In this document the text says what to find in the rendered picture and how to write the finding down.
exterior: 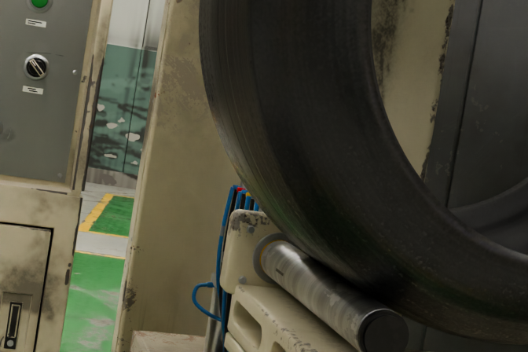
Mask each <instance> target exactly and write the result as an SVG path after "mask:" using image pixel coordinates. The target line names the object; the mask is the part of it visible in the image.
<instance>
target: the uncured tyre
mask: <svg viewBox="0 0 528 352"><path fill-rule="evenodd" d="M371 15H372V0H200V8H199V45H200V63H201V68H202V74H203V83H204V87H205V91H206V95H207V100H208V104H209V107H210V110H211V114H212V117H213V120H214V124H215V126H216V129H217V131H218V135H219V137H220V139H221V142H222V144H223V147H224V149H225V151H226V154H227V156H228V157H229V160H230V162H231V164H232V165H233V167H234V169H235V171H236V173H237V174H238V176H239V178H240V180H241V181H242V182H243V184H244V186H245V188H246V189H247V191H248V192H249V193H250V195H251V196H252V198H253V199H254V201H255V202H256V203H257V204H258V206H259V207H260V208H261V209H262V211H263V212H264V213H265V214H266V216H267V217H268V218H269V219H270V220H271V222H272V223H273V224H274V225H275V226H276V227H277V228H278V229H279V230H280V231H281V232H282V233H283V234H284V235H285V236H286V237H287V238H288V239H289V240H291V241H292V242H293V243H294V244H295V245H296V246H298V247H299V248H300V249H302V250H303V251H304V252H306V253H307V254H308V255H309V256H310V257H312V258H313V259H315V260H316V261H318V262H319V263H320V264H322V265H323V266H325V267H327V268H329V269H330V270H331V271H333V272H334V273H336V274H338V275H339V276H341V277H342V278H344V279H345V280H347V281H349V282H350V283H351V284H353V285H354V286H356V287H357V288H359V289H361V290H362V291H363V292H365V293H367V294H368V295H370V296H372V297H373V298H374V299H376V300H377V301H379V302H381V303H382V304H383V305H385V306H387V307H389V308H391V309H392V310H394V311H396V312H398V313H399V314H401V315H403V316H405V317H407V318H409V319H411V320H414V321H416V322H418V323H420V324H422V325H426V326H427V327H430V328H433V329H436V330H439V331H441V332H445V333H448V334H451V335H454V336H459V337H463V338H466V339H473V340H478V341H483V342H488V343H502V344H518V345H528V177H527V178H525V179H524V180H522V181H521V182H520V183H518V184H517V185H515V186H513V187H511V188H510V189H508V190H506V191H504V192H502V193H500V194H498V195H496V196H494V197H491V198H489V199H487V200H483V201H481V202H478V203H473V204H471V205H467V206H463V207H455V208H449V209H447V208H446V207H445V206H444V205H443V204H442V203H441V202H440V201H439V200H438V198H437V197H436V196H435V195H434V194H433V193H432V192H431V191H430V189H429V188H428V187H427V186H426V185H425V184H424V182H423V181H422V180H421V178H420V176H419V175H418V174H417V173H416V171H415V170H414V168H413V166H412V165H411V163H410V162H409V160H408V159H407V157H406V155H405V153H404V152H403V150H402V147H401V146H400V144H399V142H398V139H397V138H396V136H395V134H394V131H393V129H392V127H391V124H390V121H389V119H388V117H387V113H386V110H385V108H384V105H383V101H382V97H381V95H380V89H379V86H378V82H377V78H376V70H375V65H374V60H373V53H372V30H371Z"/></svg>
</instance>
